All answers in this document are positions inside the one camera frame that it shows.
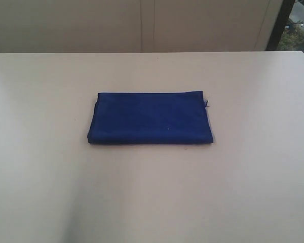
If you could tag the blue towel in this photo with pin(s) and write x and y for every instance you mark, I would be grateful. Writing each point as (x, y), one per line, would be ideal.
(150, 118)

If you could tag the black window frame post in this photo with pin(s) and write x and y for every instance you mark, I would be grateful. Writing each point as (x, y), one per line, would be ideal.
(279, 26)

